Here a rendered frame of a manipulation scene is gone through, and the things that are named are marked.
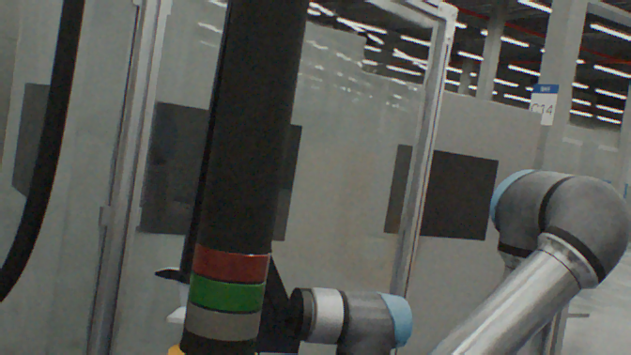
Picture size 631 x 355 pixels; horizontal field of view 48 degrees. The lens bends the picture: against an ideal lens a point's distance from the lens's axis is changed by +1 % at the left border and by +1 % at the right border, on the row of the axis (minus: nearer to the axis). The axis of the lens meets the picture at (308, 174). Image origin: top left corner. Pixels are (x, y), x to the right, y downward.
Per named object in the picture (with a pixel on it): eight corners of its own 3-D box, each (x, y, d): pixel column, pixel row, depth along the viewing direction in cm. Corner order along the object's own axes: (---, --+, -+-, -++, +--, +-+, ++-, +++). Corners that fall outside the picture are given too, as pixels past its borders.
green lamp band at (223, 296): (177, 302, 30) (182, 274, 30) (199, 286, 33) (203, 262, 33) (254, 316, 29) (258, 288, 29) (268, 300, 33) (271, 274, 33)
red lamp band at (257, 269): (182, 272, 30) (187, 244, 30) (203, 260, 33) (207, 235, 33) (259, 286, 29) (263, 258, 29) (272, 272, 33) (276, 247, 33)
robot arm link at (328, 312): (347, 301, 93) (328, 279, 100) (315, 300, 91) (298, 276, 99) (335, 354, 94) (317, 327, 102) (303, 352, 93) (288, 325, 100)
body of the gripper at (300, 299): (215, 357, 89) (303, 362, 93) (227, 294, 88) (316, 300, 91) (206, 331, 96) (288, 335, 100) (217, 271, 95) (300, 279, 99)
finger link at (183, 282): (149, 304, 97) (208, 325, 94) (156, 264, 96) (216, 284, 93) (161, 299, 100) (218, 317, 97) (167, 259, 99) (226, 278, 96)
